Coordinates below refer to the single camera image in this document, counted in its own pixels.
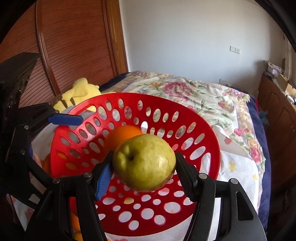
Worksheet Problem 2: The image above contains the orange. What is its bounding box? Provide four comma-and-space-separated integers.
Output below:
70, 211, 83, 241
105, 125, 144, 154
42, 154, 59, 177

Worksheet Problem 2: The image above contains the cardboard box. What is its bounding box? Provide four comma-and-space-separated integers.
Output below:
277, 73, 296, 93

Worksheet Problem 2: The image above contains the wooden cabinet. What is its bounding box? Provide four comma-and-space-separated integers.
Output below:
256, 74, 296, 193

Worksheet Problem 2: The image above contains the floral quilt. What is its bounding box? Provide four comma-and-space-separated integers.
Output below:
102, 71, 266, 167

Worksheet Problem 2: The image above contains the wooden wardrobe door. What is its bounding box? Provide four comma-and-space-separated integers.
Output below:
0, 0, 129, 109

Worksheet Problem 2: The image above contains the white small-flower cloth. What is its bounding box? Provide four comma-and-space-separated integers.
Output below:
7, 132, 266, 241

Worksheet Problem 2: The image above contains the dark blue bedspread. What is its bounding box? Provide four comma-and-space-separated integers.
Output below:
99, 72, 271, 230

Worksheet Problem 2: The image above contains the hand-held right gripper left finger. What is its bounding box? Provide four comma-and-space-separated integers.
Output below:
24, 151, 115, 241

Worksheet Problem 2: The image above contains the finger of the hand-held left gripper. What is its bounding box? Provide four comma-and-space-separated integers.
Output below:
16, 103, 84, 130
6, 129, 53, 205

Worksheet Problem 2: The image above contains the yellow plush toy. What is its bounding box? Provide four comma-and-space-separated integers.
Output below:
53, 78, 102, 113

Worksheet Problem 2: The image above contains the stack of folded cloths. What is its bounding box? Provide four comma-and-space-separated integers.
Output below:
263, 60, 284, 77

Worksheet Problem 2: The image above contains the teal cloth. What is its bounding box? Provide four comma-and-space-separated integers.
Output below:
258, 109, 269, 124

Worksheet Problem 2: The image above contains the red perforated plastic basket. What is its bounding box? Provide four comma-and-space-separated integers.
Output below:
50, 92, 220, 233

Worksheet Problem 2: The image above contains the patterned curtain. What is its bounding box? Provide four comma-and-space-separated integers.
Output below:
282, 38, 296, 80

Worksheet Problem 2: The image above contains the yellow-green pear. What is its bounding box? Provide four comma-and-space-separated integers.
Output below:
112, 134, 176, 192

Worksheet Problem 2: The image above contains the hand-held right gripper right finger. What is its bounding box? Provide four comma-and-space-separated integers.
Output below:
174, 152, 266, 241

